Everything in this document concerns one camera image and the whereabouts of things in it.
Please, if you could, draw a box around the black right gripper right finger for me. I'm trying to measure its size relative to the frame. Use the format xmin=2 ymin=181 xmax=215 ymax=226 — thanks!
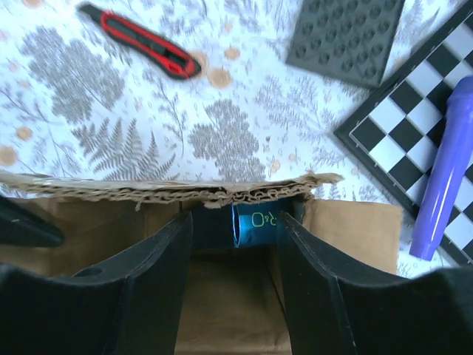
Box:
xmin=279 ymin=213 xmax=472 ymax=354

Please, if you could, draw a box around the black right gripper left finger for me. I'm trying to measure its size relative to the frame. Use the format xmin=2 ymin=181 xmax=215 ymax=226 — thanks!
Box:
xmin=1 ymin=212 xmax=193 ymax=354

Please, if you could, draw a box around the red black utility knife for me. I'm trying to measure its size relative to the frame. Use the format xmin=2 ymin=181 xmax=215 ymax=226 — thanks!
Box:
xmin=78 ymin=3 xmax=202 ymax=81

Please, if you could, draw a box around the brown cardboard express box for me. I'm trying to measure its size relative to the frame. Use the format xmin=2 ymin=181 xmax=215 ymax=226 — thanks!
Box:
xmin=1 ymin=177 xmax=402 ymax=354

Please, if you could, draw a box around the purple toy microphone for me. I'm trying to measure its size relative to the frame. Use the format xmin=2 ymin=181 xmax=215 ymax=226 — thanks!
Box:
xmin=409 ymin=75 xmax=472 ymax=260

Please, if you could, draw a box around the blue green product box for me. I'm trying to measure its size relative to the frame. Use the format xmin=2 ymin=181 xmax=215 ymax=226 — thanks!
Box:
xmin=191 ymin=199 xmax=315 ymax=251

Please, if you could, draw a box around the grey studded building plate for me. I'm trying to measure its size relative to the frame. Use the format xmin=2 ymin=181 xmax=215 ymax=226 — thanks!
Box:
xmin=286 ymin=0 xmax=404 ymax=88

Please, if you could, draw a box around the black white chessboard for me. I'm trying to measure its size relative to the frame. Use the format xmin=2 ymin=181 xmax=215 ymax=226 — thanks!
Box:
xmin=332 ymin=3 xmax=473 ymax=266

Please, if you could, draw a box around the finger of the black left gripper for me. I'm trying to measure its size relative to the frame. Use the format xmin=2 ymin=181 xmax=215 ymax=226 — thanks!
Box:
xmin=1 ymin=197 xmax=64 ymax=248

